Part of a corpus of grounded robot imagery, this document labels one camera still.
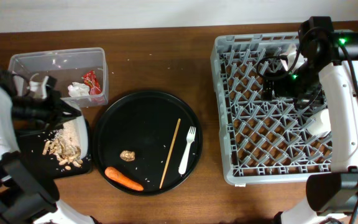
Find white tissue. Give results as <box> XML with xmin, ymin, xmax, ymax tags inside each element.
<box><xmin>68</xmin><ymin>82</ymin><xmax>90</xmax><ymax>97</ymax></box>

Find rice and peanut scraps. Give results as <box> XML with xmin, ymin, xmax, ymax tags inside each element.
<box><xmin>42</xmin><ymin>121</ymin><xmax>83</xmax><ymax>170</ymax></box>

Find red snack wrapper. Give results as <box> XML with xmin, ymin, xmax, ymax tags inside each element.
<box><xmin>83</xmin><ymin>70</ymin><xmax>102</xmax><ymax>95</ymax></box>

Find small white bowl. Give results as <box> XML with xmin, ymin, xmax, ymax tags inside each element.
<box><xmin>306</xmin><ymin>109</ymin><xmax>331</xmax><ymax>138</ymax></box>

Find brown walnut piece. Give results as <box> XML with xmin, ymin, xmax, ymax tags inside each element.
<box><xmin>119</xmin><ymin>151</ymin><xmax>135</xmax><ymax>162</ymax></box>

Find orange carrot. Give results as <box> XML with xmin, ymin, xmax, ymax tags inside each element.
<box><xmin>104</xmin><ymin>167</ymin><xmax>144</xmax><ymax>191</ymax></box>

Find wooden chopstick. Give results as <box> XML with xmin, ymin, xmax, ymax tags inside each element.
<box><xmin>159</xmin><ymin>118</ymin><xmax>181</xmax><ymax>189</ymax></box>

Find white plastic fork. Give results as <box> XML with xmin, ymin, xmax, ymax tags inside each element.
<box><xmin>178</xmin><ymin>126</ymin><xmax>196</xmax><ymax>175</ymax></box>

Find grey plate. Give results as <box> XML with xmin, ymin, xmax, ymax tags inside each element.
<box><xmin>63</xmin><ymin>100</ymin><xmax>89</xmax><ymax>159</ymax></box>

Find white saucer plate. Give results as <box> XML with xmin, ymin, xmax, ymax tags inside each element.
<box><xmin>280</xmin><ymin>44</ymin><xmax>307</xmax><ymax>71</ymax></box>

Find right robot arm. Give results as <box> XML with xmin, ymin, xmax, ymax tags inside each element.
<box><xmin>259</xmin><ymin>16</ymin><xmax>358</xmax><ymax>223</ymax></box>

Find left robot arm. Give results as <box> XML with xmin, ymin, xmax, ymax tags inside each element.
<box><xmin>0</xmin><ymin>70</ymin><xmax>97</xmax><ymax>223</ymax></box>

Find grey dishwasher rack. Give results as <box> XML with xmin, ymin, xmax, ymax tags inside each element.
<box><xmin>211</xmin><ymin>32</ymin><xmax>333</xmax><ymax>186</ymax></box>

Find black rectangular tray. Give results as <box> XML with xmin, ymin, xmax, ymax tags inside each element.
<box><xmin>17</xmin><ymin>129</ymin><xmax>92</xmax><ymax>179</ymax></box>

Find clear plastic bin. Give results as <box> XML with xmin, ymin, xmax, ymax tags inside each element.
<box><xmin>8</xmin><ymin>47</ymin><xmax>109</xmax><ymax>108</ymax></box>

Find round black tray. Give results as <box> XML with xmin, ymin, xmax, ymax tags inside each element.
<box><xmin>91</xmin><ymin>90</ymin><xmax>203</xmax><ymax>196</ymax></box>

